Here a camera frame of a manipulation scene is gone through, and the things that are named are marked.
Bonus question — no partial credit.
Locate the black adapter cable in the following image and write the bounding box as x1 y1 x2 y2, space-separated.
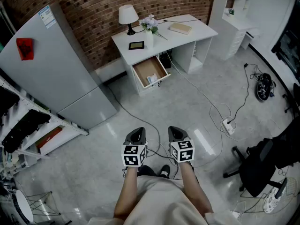
231 63 258 124

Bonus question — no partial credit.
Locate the cream book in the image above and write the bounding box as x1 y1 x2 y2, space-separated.
169 22 192 36

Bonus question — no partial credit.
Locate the white power strip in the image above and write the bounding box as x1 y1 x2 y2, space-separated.
221 118 236 135

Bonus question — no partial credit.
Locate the person's shoe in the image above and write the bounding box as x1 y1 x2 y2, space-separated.
160 165 171 179
138 165 157 177

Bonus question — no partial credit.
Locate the white desk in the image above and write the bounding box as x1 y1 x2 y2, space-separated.
111 14 218 97

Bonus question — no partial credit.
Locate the black picture frame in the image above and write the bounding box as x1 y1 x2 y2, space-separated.
128 41 145 51

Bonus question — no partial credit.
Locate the white shade table lamp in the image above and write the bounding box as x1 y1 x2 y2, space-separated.
118 4 139 36

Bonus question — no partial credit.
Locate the white baseboard box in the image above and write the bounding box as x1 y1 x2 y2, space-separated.
95 59 128 83

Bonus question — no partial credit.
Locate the blue and white label sticker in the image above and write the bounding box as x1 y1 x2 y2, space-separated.
37 5 56 30

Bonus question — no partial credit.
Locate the black glass display cabinet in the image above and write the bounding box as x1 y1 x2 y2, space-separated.
271 20 300 77

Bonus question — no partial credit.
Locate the black refrigerator cable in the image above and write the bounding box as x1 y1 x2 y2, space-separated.
106 85 165 154

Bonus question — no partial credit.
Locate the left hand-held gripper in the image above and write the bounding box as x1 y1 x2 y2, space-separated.
121 127 148 167

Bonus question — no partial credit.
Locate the black box under desk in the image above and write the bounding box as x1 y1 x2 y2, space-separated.
160 51 173 69

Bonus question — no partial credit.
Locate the black lamp cable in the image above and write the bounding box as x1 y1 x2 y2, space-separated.
135 19 202 34

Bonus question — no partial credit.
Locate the white ribbed vase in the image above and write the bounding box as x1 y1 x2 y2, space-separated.
145 30 154 49

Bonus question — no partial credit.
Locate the clear plastic bag with blue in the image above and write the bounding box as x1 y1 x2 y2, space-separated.
146 73 160 85

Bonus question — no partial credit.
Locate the long white cable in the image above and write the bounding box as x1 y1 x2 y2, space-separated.
170 55 235 135

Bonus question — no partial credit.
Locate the person's right forearm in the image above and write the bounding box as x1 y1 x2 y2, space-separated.
179 162 214 217

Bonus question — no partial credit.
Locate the white bookcase cabinet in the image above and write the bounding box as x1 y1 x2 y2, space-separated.
208 0 261 60

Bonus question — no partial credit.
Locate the person's left shoe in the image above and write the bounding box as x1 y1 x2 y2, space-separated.
138 165 157 177

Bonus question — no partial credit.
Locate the white metal shelf rack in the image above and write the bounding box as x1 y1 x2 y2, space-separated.
0 75 90 168

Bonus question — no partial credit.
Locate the black office chair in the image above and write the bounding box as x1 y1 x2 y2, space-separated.
223 120 300 198

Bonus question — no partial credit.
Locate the person's right shoe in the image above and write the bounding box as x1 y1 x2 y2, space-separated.
160 165 171 179

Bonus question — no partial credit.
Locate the red paper decoration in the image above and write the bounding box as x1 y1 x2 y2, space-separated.
15 37 34 61

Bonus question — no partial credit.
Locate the wooden drawer with white front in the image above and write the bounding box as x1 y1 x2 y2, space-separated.
132 56 172 89

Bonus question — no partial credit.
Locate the grey refrigerator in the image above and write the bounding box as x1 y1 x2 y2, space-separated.
0 2 118 130

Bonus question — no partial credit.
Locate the person's left forearm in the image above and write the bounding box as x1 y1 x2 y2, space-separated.
114 166 139 220

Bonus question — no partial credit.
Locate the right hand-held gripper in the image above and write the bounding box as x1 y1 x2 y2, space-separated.
167 126 195 164

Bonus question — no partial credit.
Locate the person's beige shirt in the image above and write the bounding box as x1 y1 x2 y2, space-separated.
88 174 242 225

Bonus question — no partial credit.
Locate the black bag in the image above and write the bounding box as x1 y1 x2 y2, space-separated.
0 87 21 117
1 109 51 153

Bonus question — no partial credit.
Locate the loose green leaf sprig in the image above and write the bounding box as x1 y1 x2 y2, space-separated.
154 30 169 41

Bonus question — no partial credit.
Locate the pale blue flower bouquet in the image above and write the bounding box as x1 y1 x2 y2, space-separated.
139 14 159 34

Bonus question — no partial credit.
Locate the round black robot base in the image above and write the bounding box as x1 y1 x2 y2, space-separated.
255 73 276 102

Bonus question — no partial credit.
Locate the red flat box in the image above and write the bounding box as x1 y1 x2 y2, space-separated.
36 127 63 150

